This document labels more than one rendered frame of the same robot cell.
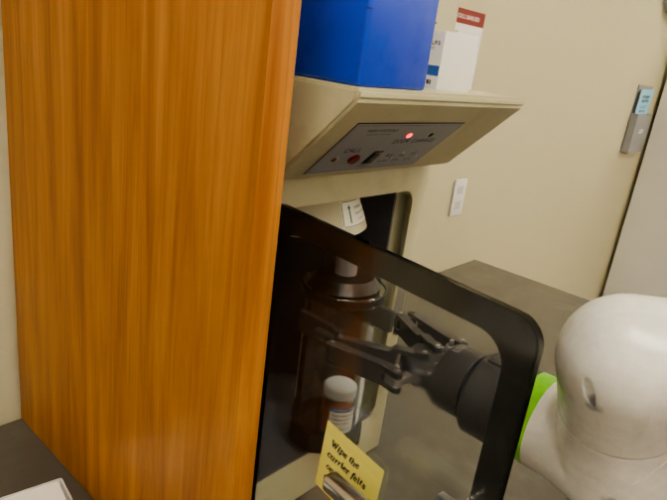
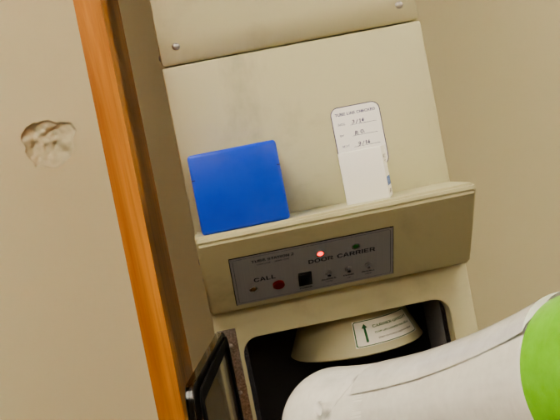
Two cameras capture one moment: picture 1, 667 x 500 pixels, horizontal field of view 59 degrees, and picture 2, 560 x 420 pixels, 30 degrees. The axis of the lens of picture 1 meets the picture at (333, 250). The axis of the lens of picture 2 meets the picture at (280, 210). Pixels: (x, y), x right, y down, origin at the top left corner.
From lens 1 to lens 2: 93 cm
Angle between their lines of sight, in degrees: 48
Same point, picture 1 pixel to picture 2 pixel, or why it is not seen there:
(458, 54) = (360, 168)
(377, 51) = (212, 206)
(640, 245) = not seen: outside the picture
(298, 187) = (262, 316)
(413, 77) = (267, 212)
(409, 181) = (432, 288)
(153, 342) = not seen: outside the picture
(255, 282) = (161, 393)
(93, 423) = not seen: outside the picture
